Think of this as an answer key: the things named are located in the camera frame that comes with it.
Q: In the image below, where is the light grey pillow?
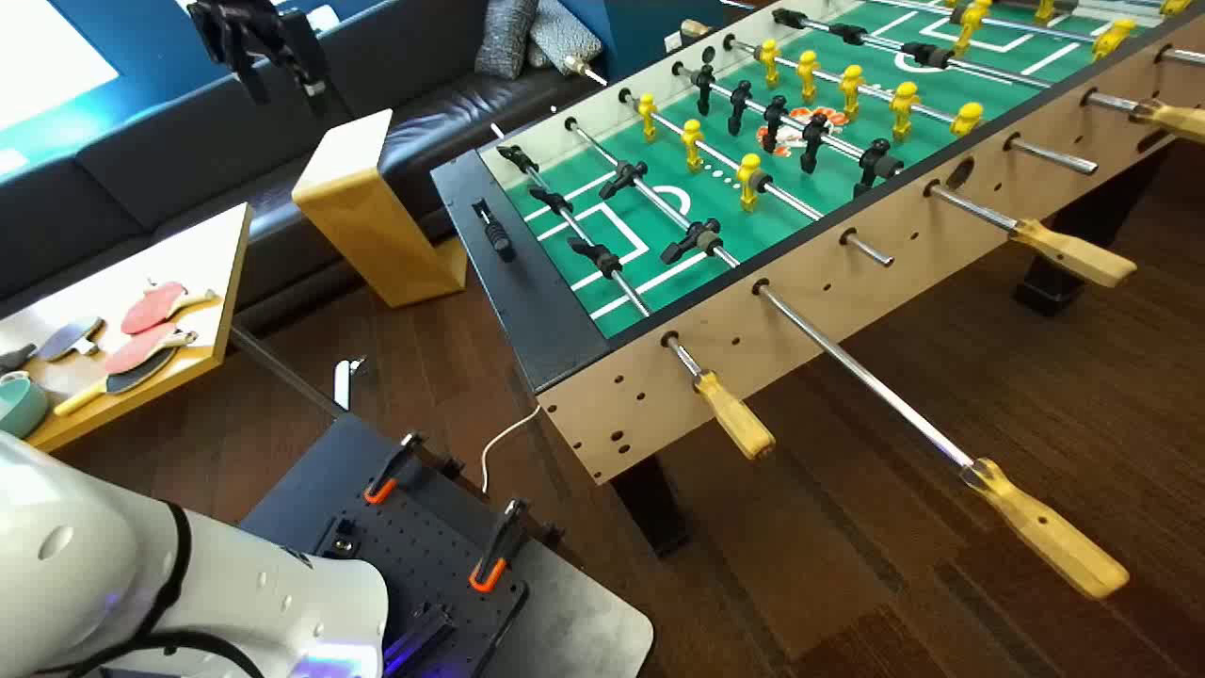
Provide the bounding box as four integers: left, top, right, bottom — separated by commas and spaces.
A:
532, 0, 612, 74

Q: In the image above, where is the dark grey pillow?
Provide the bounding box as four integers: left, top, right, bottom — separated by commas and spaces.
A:
470, 0, 544, 82

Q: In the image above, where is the black table tennis paddle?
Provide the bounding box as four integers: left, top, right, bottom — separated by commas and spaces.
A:
51, 351, 193, 426

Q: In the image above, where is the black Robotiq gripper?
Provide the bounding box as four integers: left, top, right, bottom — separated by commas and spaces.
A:
184, 0, 339, 122

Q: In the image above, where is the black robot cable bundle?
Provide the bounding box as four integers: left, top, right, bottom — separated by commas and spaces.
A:
33, 496, 273, 678

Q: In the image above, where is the thin white cable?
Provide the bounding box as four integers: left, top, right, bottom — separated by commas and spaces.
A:
478, 398, 545, 496

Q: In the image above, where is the black clamp with orange tip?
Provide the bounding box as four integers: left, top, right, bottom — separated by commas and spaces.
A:
358, 428, 425, 513
462, 496, 534, 598

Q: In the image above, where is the blue grey table tennis paddle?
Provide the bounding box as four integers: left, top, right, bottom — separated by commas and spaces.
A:
33, 311, 111, 369

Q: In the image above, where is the small metal bracket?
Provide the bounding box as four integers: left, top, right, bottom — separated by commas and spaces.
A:
327, 354, 368, 414

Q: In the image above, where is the foosball table with green field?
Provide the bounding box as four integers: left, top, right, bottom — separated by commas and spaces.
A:
430, 0, 1205, 561

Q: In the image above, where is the black leather sofa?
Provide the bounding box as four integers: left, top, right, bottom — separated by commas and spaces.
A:
0, 0, 607, 325

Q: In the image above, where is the green round object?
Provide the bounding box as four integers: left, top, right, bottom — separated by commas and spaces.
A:
0, 373, 56, 444

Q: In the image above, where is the red table tennis paddle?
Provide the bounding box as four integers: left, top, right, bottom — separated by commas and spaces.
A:
117, 279, 195, 339
93, 321, 199, 385

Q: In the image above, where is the light wooden low table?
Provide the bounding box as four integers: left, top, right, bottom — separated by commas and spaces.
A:
0, 202, 258, 458

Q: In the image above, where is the black score slider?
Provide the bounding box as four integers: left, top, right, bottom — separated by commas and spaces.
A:
466, 196, 520, 266

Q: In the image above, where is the black perforated mounting board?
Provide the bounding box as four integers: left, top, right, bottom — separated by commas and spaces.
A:
306, 467, 532, 678

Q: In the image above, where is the grey robot cart platform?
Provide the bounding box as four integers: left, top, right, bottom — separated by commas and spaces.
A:
238, 409, 660, 678

